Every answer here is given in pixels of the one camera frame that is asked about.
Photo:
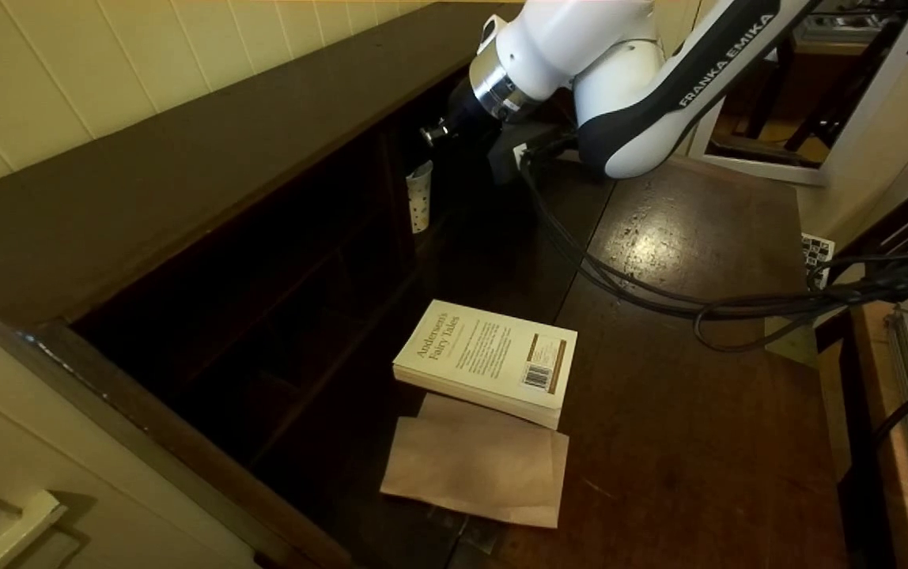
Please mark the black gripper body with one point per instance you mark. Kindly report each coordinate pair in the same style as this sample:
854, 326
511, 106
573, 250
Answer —
471, 147

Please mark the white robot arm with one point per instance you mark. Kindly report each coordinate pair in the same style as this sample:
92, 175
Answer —
630, 102

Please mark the white patterned paper cup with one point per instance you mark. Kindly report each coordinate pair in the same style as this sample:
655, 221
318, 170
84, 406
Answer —
418, 196

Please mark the white paperback book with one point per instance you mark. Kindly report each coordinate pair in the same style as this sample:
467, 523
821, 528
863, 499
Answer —
488, 360

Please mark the white framed doorway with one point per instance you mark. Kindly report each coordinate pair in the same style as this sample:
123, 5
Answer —
790, 112

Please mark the dark wooden desk hutch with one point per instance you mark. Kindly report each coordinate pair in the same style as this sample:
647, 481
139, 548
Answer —
223, 290

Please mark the dark wooden chair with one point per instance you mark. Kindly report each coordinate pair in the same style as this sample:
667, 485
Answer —
883, 258

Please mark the white perforated bracket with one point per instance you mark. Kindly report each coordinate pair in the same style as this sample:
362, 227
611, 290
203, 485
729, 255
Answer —
816, 258

